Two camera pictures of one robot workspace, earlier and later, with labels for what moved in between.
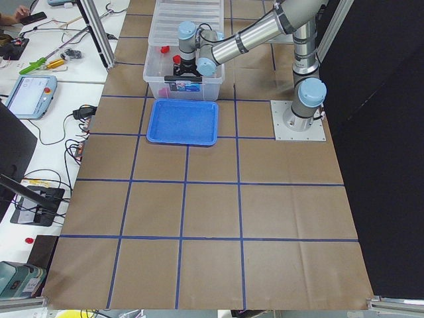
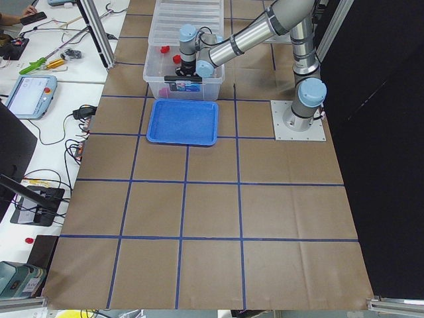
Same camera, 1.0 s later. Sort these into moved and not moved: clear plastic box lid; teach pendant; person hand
Moved: person hand
Not moved: clear plastic box lid; teach pendant
